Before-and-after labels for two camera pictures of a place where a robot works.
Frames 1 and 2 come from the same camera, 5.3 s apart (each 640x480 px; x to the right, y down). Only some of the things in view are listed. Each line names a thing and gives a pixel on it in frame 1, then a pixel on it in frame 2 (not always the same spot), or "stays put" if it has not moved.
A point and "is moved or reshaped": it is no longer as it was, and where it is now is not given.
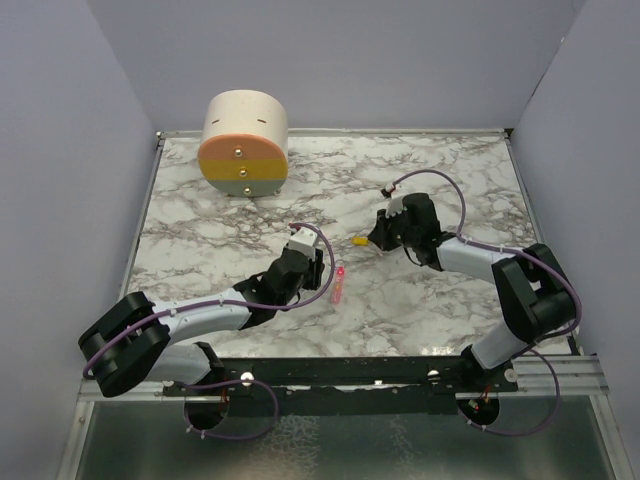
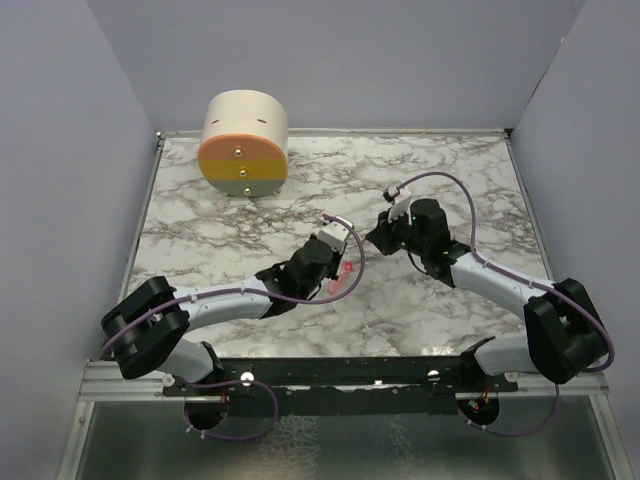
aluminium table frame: x=386 y=314 stays put
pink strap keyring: x=338 y=286 is moved or reshaped
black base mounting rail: x=350 y=386 stays put
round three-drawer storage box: x=245 y=143 stays put
